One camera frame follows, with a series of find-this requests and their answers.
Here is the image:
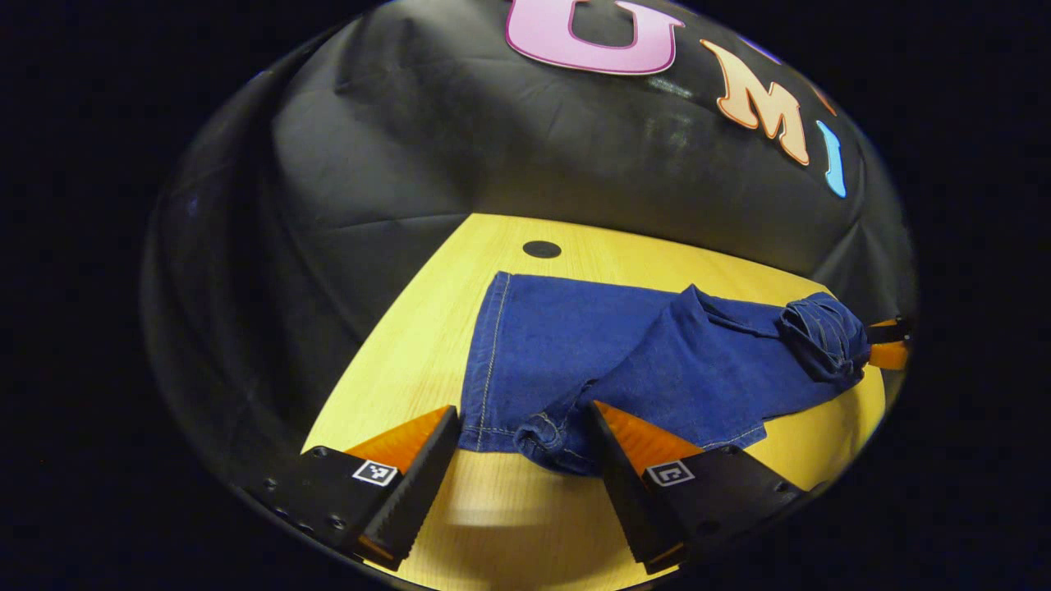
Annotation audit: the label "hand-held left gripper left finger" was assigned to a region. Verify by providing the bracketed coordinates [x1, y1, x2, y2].
[246, 405, 462, 573]

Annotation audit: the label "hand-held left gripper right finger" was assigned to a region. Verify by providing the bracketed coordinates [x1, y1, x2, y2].
[587, 401, 810, 575]

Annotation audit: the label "blue denim jeans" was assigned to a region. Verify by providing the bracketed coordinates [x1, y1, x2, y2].
[457, 271, 873, 478]

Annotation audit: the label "black backdrop cloth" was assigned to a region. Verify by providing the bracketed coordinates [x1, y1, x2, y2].
[140, 0, 919, 493]

